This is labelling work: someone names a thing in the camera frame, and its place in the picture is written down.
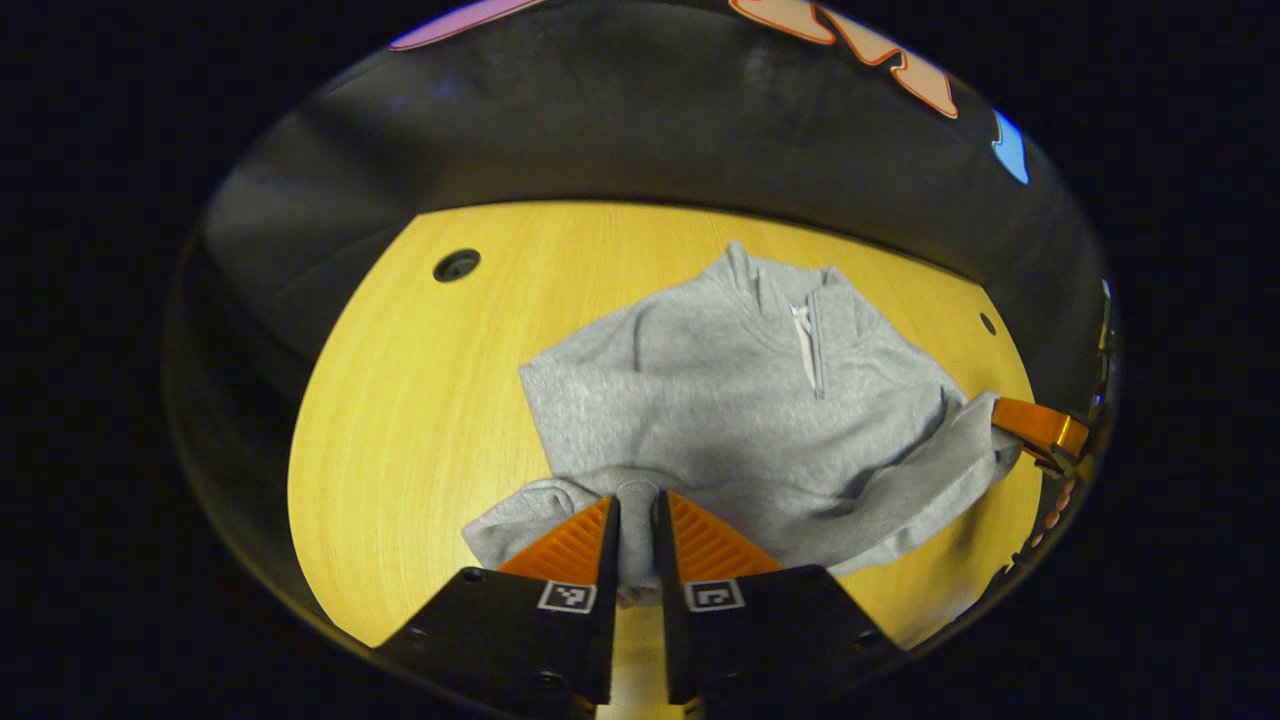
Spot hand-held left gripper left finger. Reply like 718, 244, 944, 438
375, 495, 621, 717

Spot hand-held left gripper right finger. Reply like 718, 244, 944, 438
652, 490, 906, 707

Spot grey zip-neck sweatshirt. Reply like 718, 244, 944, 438
462, 240, 1023, 606

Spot black backdrop cloth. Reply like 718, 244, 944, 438
165, 0, 1116, 601

